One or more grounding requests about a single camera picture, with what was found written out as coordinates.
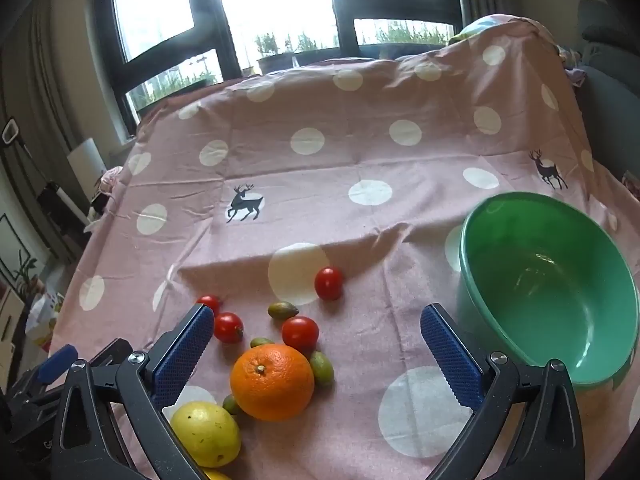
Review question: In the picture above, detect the purple patterned cloth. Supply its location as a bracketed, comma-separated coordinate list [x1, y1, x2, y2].
[557, 42, 586, 88]

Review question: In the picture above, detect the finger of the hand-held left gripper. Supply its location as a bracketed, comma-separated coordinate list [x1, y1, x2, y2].
[37, 344, 79, 383]

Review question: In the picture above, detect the white plastic bag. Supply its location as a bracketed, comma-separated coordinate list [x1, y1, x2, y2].
[25, 290, 66, 353]

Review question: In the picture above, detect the colourful patterned bedding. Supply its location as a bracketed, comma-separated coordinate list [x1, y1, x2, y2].
[447, 14, 506, 46]

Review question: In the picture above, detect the black device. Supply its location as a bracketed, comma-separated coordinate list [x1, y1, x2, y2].
[37, 180, 91, 241]

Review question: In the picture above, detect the framed plant picture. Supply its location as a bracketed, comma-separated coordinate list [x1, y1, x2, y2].
[0, 212, 38, 286]

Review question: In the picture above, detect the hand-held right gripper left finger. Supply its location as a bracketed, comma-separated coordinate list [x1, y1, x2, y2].
[50, 303, 216, 480]

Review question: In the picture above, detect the pink polka dot cloth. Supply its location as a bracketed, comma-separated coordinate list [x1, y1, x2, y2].
[50, 12, 640, 480]

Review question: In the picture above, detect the white cylinder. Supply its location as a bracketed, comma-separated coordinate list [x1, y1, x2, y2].
[66, 137, 108, 201]

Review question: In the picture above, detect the grey sofa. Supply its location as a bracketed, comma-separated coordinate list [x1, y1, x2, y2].
[565, 0, 640, 181]

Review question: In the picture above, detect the green plastic bowl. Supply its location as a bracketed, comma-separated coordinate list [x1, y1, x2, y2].
[458, 191, 640, 393]

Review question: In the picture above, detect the orange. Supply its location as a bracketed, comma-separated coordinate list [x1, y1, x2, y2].
[230, 343, 316, 422]

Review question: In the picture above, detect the potted plant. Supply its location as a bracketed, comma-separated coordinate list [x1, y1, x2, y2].
[254, 32, 296, 75]
[295, 32, 342, 67]

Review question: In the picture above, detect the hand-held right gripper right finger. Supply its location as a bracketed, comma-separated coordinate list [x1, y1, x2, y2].
[419, 303, 586, 480]

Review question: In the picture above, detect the long planter with plants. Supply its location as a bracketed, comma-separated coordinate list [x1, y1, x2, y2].
[356, 19, 456, 61]

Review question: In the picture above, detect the black framed window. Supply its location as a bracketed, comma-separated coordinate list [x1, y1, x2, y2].
[92, 0, 466, 138]

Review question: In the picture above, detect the yellow-green lemon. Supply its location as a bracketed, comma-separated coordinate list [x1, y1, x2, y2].
[169, 402, 242, 468]

